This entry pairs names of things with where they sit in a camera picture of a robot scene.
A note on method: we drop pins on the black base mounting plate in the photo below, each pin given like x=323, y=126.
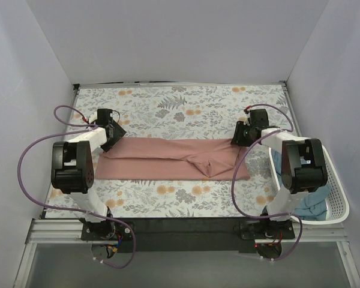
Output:
x=206, y=234

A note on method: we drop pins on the white plastic laundry basket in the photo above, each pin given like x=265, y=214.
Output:
x=337, y=204

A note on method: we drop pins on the pink t shirt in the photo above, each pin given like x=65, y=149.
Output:
x=160, y=159

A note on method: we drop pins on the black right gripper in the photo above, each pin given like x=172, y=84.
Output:
x=240, y=138

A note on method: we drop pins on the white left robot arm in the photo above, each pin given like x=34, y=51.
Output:
x=73, y=170

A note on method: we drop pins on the floral patterned table mat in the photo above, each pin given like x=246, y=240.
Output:
x=186, y=112

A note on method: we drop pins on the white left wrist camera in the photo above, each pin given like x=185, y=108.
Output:
x=90, y=120

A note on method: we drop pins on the blue t shirt in basket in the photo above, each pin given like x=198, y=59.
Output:
x=313, y=207

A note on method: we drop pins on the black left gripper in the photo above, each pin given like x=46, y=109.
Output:
x=114, y=135

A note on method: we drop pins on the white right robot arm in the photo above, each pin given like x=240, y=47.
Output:
x=303, y=171

